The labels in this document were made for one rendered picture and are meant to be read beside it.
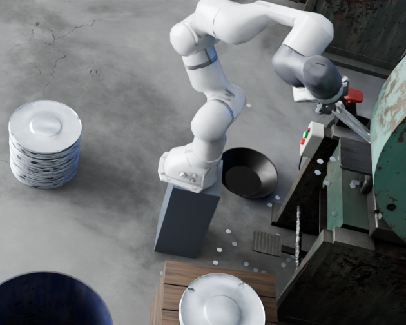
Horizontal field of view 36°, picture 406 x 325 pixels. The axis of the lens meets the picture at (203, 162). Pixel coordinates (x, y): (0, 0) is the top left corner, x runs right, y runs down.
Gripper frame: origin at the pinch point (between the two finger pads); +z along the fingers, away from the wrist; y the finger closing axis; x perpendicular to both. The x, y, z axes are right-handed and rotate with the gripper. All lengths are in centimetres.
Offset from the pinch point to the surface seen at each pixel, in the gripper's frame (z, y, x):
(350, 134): 56, -1, 3
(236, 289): 27, -68, -9
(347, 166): 26.4, -11.3, -9.6
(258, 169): 107, -39, 35
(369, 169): 30.3, -7.3, -15.1
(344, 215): 32.3, -24.5, -19.0
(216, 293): 22, -73, -6
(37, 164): 34, -92, 87
